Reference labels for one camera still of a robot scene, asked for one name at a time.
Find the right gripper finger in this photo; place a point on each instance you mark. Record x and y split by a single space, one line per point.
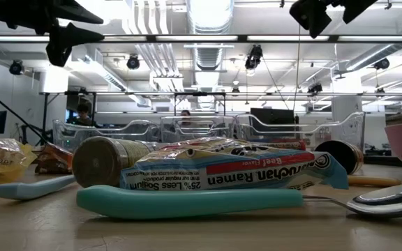
356 8
312 17

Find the beef flavor ramen packet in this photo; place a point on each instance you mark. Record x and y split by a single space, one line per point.
239 171

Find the black ceiling spotlight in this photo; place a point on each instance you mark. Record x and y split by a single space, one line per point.
314 88
133 62
253 57
381 63
16 67

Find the orange spice jar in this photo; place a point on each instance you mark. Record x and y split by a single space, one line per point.
340 157

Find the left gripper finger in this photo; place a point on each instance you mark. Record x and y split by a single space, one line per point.
79 12
65 38

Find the orange snack packet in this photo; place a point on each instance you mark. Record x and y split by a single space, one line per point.
52 160

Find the clear plastic bin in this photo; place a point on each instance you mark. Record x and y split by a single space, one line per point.
82 130
201 122
347 129

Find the overhead light bar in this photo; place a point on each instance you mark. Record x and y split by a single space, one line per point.
243 38

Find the green herb spice jar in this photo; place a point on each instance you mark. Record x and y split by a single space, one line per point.
100 162

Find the black background rig frame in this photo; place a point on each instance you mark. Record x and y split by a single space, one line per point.
199 93

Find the wide black monitor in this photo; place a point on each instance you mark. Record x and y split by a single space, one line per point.
272 116

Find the silver ventilation duct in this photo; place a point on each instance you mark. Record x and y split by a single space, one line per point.
209 55
379 52

